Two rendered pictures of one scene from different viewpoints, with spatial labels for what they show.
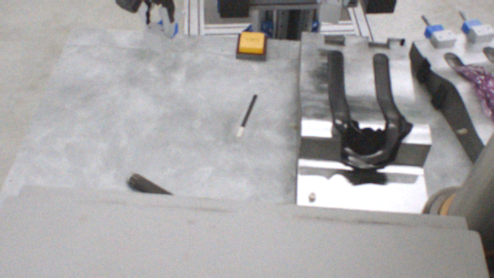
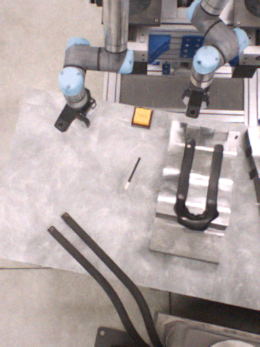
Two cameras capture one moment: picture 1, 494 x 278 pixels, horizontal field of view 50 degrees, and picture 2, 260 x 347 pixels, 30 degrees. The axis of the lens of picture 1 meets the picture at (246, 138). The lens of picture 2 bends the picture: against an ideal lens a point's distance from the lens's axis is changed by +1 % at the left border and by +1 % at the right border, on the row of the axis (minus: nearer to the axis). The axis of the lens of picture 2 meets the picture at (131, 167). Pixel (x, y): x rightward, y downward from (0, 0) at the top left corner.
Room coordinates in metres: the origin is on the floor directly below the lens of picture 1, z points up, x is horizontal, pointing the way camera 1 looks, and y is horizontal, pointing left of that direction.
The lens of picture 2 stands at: (0.35, -0.11, 2.67)
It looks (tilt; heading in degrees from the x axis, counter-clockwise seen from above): 74 degrees down; 13
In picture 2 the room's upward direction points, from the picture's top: 5 degrees counter-clockwise
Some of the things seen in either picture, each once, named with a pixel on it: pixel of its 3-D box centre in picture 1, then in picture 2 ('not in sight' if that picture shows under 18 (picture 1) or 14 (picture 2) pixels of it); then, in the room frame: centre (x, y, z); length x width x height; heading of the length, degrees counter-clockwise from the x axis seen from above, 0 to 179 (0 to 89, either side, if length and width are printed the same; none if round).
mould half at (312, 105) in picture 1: (357, 115); (195, 190); (0.79, -0.25, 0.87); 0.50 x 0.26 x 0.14; 177
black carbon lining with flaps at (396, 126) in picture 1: (365, 96); (200, 183); (0.81, -0.26, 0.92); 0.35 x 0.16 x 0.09; 177
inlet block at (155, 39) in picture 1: (168, 27); (87, 117); (1.01, 0.19, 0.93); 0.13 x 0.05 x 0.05; 152
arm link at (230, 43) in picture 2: not in sight; (225, 42); (1.20, -0.26, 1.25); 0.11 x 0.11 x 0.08; 45
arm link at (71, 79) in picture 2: not in sight; (72, 84); (0.99, 0.21, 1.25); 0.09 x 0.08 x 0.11; 1
